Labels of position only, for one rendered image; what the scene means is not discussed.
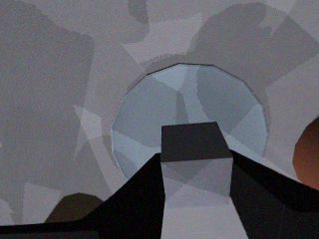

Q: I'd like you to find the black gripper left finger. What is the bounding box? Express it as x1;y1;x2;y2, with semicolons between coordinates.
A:
0;153;165;239

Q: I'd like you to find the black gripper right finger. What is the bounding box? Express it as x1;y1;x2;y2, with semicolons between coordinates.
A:
230;149;319;239

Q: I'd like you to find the brown cylinder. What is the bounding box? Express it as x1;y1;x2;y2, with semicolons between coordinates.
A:
292;116;319;190

